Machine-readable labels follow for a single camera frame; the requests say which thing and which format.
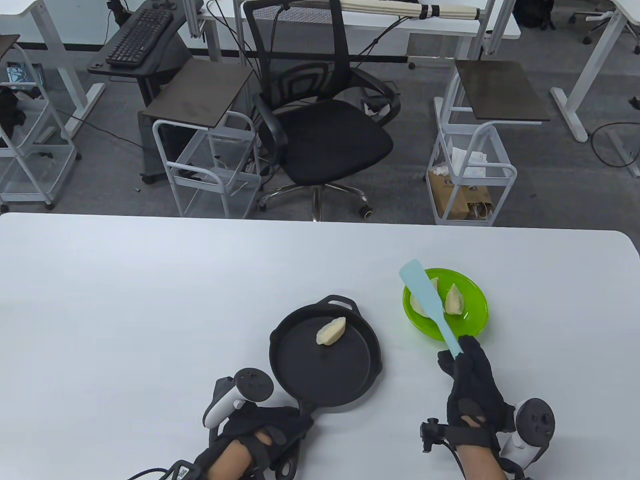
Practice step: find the black cast iron frying pan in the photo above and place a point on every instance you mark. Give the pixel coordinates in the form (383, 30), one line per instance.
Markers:
(325, 370)

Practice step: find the silver foil packet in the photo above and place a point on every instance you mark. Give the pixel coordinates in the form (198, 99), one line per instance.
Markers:
(20, 75)

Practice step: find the black and white controller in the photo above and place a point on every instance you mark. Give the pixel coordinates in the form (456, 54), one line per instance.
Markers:
(255, 382)
(535, 422)

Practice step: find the person's right forearm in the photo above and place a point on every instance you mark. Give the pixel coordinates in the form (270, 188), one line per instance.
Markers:
(482, 462)

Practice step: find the white cart with dark top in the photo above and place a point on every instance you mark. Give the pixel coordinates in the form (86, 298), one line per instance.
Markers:
(200, 90)
(9, 45)
(500, 90)

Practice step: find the black mesh office chair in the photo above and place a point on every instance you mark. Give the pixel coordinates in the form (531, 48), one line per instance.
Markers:
(330, 140)

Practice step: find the person's left hand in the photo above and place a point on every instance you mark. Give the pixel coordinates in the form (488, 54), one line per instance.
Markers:
(272, 420)

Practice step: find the black computer tower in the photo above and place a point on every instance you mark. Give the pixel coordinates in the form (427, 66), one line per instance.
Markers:
(150, 150)

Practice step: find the green plastic bowl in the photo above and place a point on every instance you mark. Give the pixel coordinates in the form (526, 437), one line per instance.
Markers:
(472, 320)

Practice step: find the person's left forearm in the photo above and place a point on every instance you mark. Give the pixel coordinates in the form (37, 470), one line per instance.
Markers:
(227, 462)

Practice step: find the black backpack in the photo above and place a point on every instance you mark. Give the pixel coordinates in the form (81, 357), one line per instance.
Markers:
(532, 12)

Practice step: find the white paper sheets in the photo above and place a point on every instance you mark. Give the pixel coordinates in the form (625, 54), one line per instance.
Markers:
(462, 160)

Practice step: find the pale cream dumpling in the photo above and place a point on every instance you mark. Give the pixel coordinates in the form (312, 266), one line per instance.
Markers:
(417, 305)
(453, 301)
(433, 285)
(331, 332)

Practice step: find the white desk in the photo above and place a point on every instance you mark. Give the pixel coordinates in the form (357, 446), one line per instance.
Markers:
(15, 10)
(440, 27)
(570, 115)

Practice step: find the black and white left controller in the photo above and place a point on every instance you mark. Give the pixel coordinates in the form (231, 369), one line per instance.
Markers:
(255, 382)

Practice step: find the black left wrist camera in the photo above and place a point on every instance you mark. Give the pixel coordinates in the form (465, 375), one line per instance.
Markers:
(182, 471)

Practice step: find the person's right hand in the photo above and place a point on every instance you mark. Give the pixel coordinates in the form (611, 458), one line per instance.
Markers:
(475, 390)

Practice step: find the dark keyboard stand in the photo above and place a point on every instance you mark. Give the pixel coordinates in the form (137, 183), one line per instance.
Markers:
(170, 55)

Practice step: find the light blue dessert spatula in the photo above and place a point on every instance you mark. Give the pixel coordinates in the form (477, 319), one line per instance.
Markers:
(425, 295)

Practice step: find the black and white right controller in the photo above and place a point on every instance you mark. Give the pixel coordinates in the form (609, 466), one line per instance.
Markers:
(535, 422)

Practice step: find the brown paper bag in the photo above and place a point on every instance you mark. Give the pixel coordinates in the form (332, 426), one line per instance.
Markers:
(452, 197)

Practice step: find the black keyboard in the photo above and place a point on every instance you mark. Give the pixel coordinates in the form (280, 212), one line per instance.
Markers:
(140, 37)

